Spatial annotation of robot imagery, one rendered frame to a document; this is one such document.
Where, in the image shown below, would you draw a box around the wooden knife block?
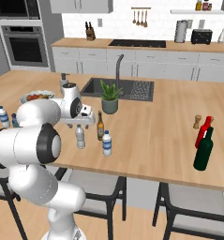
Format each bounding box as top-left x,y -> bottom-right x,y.
84,21 -> 97,42

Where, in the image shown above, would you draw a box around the small blue plastic bottle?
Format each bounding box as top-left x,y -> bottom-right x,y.
10,112 -> 21,128

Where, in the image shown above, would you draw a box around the dark green glass bottle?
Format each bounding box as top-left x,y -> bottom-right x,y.
192,126 -> 215,172

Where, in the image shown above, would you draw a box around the white bottle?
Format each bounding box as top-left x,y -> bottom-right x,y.
217,26 -> 224,44

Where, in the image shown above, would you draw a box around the green plant in grey pot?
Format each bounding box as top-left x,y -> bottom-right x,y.
99,79 -> 125,115

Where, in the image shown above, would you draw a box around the red glass bottle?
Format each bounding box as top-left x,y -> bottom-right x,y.
194,115 -> 213,150

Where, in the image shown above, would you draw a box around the dark grey tap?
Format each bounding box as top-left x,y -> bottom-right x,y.
115,53 -> 126,95

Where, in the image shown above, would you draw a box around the grey upper cupboards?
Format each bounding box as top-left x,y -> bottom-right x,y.
49,0 -> 114,14

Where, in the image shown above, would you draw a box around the brown glass beer bottle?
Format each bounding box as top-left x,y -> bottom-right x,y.
97,111 -> 105,142

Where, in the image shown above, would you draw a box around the white wall shelf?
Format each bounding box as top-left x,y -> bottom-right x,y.
170,8 -> 224,15

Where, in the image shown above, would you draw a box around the clear plastic bottle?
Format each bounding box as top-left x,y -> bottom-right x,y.
75,124 -> 86,150

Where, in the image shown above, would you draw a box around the bowl of fruit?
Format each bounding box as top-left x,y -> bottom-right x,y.
19,90 -> 57,105

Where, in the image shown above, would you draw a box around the black toaster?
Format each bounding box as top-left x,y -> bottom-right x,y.
190,28 -> 214,46

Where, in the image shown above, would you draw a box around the black hob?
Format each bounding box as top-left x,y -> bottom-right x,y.
108,38 -> 168,49

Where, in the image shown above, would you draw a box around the grey base cupboards run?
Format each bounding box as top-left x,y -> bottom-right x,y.
51,46 -> 224,83

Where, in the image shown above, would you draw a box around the black microwave oven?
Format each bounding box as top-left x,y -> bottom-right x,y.
0,0 -> 43,21

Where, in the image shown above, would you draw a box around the dark grey sink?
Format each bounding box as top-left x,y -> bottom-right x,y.
80,77 -> 156,103

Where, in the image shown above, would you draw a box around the blue-label plastic water bottle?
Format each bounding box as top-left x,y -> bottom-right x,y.
101,129 -> 113,158
0,105 -> 11,129

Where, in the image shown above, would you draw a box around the wooden pepper mill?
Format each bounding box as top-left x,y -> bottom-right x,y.
192,114 -> 202,130

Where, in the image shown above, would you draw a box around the steel built-in oven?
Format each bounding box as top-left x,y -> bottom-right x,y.
0,24 -> 52,68

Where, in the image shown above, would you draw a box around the grey soap dispenser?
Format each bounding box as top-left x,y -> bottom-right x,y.
59,72 -> 70,91

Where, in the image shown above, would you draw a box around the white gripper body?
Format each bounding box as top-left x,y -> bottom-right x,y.
60,113 -> 97,127

